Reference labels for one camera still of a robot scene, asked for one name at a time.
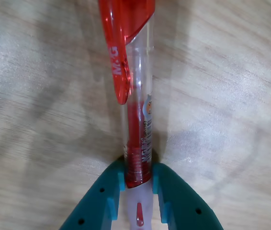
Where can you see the red gel pen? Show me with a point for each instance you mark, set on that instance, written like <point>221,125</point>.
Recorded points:
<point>135,119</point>

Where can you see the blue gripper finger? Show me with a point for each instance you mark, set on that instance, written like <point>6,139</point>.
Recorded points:
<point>183,203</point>
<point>97,203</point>

